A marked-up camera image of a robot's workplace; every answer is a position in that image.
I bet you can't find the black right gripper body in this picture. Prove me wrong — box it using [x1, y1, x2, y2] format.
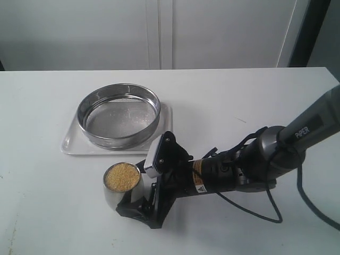
[148, 152, 239, 229]

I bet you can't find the yellow grain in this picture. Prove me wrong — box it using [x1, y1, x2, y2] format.
[104, 163, 141, 193]

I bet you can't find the stainless steel cup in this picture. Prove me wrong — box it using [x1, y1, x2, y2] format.
[103, 162, 144, 210]

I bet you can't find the round stainless steel sieve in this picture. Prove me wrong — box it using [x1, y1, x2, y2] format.
[76, 83, 162, 150]

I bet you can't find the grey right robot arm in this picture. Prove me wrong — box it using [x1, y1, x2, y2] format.
[116, 87, 339, 229]

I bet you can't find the white rectangular plastic tray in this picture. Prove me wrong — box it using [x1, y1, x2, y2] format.
[60, 102, 173, 156]

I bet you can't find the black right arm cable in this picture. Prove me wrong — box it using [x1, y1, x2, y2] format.
[192, 132, 340, 232]

